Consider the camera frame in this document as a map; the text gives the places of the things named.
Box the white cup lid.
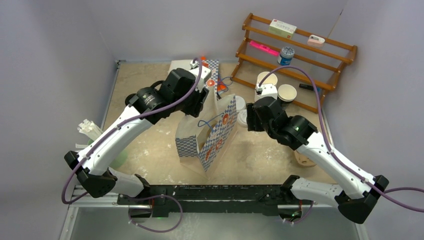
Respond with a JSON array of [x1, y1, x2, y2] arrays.
[[237, 109, 248, 128], [235, 95, 246, 112]]

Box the white cup lid near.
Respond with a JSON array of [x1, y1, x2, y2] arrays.
[[237, 109, 248, 128]]

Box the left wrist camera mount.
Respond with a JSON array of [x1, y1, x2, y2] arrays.
[[189, 59, 212, 92]]

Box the white green box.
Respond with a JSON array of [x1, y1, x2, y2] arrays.
[[268, 19, 297, 39]]

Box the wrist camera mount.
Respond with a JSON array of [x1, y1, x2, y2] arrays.
[[189, 59, 212, 92], [254, 83, 278, 102]]

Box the dark paper cup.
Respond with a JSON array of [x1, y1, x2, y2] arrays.
[[277, 84, 297, 110]]

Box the blue white jar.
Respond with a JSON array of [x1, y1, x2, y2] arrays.
[[277, 46, 295, 66]]

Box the stack of flat paper bags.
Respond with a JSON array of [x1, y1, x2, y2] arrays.
[[168, 56, 233, 100]]

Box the pink highlighter pen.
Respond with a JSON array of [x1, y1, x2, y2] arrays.
[[249, 40, 280, 57]]

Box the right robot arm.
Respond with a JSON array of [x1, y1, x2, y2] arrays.
[[246, 96, 389, 224]]

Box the wooden shelf rack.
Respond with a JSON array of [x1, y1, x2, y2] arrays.
[[230, 12, 358, 115]]

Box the checkered paper bag blue handles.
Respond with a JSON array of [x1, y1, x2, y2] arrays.
[[175, 94, 238, 179]]

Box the black blue marker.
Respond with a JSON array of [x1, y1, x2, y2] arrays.
[[298, 83, 314, 91]]

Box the stack of black lids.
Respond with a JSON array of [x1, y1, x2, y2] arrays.
[[124, 93, 136, 106]]

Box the white pink small device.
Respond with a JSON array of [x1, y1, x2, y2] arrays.
[[307, 34, 326, 48]]

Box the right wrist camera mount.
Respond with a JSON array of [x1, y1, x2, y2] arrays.
[[254, 83, 278, 102]]

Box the stack of pulp carriers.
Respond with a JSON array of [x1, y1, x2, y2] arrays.
[[294, 151, 316, 168]]

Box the wrapped white straws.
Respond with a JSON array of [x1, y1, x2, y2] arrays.
[[75, 119, 103, 150]]

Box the black aluminium base frame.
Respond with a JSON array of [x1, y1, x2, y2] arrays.
[[69, 183, 339, 221]]

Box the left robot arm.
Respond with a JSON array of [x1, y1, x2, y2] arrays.
[[64, 65, 211, 205]]

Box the white cup lid far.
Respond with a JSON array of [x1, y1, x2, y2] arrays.
[[235, 95, 246, 112]]

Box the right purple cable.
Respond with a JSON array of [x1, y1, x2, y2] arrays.
[[258, 65, 424, 226]]

